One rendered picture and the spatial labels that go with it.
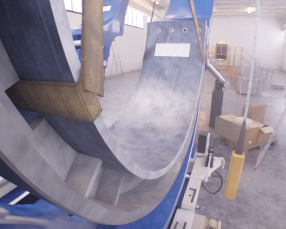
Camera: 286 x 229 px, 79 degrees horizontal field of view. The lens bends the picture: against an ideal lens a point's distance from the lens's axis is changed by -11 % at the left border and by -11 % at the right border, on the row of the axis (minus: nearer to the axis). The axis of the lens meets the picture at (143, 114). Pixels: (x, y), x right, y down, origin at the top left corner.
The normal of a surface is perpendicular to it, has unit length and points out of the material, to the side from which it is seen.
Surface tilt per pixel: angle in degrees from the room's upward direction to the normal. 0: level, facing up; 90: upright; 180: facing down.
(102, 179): 50
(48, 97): 115
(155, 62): 65
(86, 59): 82
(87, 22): 82
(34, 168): 90
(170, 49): 75
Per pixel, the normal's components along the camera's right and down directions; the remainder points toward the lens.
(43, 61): -0.37, 0.61
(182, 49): -0.39, 0.03
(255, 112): 0.33, 0.29
